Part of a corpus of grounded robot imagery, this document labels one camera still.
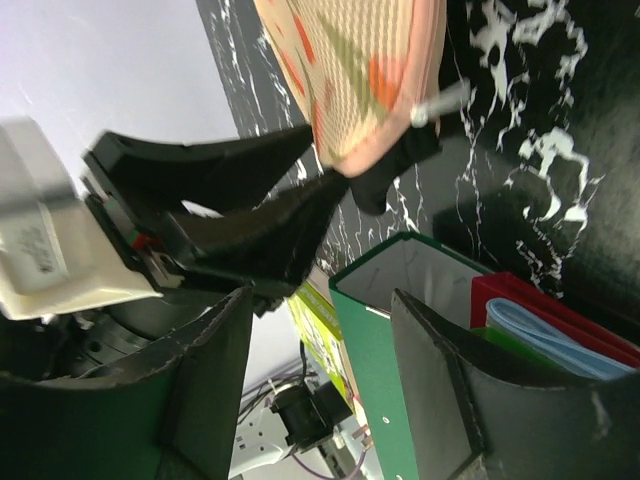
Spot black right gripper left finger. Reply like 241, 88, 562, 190
1, 288, 253, 479

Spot lime green illustrated book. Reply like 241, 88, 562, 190
287, 282, 357, 410

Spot dark green ring binder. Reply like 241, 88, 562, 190
329, 232, 490, 479

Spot blue plastic folder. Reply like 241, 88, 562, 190
486, 298, 634, 380

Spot red folder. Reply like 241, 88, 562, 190
470, 272, 639, 368

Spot pink floral mesh laundry bag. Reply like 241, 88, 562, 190
255, 0, 447, 178

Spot light green folder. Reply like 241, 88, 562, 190
469, 327, 569, 376

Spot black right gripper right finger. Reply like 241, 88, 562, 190
391, 290, 639, 479

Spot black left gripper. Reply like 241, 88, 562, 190
79, 125, 348, 360

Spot silver zipper pull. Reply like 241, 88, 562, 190
410, 79, 471, 128

